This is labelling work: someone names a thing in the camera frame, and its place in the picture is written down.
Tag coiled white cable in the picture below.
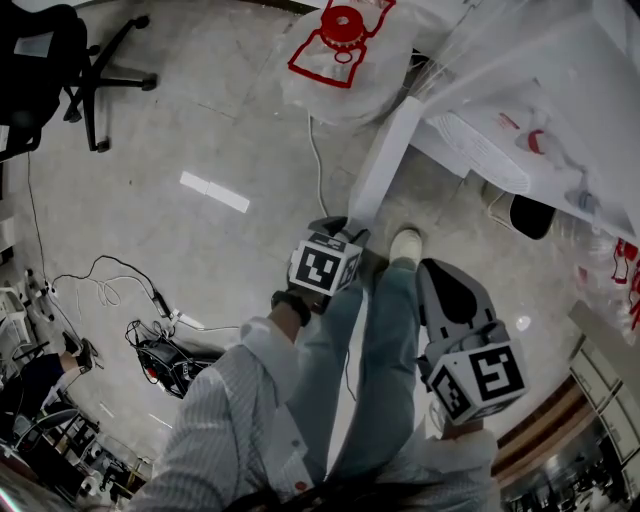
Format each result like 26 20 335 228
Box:
93 273 152 310

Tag person's left forearm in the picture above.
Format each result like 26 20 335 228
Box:
214 294 314 401

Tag person's blue jeans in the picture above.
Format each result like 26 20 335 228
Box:
283 258 427 482

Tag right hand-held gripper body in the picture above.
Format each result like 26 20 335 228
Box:
416 321 531 428

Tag person's right forearm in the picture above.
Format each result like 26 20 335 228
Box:
424 418 497 454

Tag black trash bin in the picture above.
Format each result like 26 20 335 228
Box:
481 181 558 241

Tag black power adapter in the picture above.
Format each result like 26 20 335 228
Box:
151 288 175 321

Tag white water dispenser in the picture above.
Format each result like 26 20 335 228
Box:
408 0 640 247

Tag black cable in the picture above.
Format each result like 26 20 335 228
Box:
51 253 172 317

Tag white power strip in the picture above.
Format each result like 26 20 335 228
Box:
168 308 207 333

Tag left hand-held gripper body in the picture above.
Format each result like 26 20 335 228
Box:
287 229 365 316

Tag empty clear jug red cap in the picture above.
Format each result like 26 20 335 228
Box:
564 219 640 301
278 0 417 127

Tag black round floor robot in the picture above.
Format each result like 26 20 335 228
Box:
124 318 225 400

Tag person's striped white shirt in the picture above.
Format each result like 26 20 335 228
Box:
128 319 502 512

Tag person's white shoe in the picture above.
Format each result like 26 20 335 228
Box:
388 226 425 265

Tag long white cable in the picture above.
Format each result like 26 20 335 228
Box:
306 113 332 220

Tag black office chair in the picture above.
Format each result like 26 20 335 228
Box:
0 3 159 162

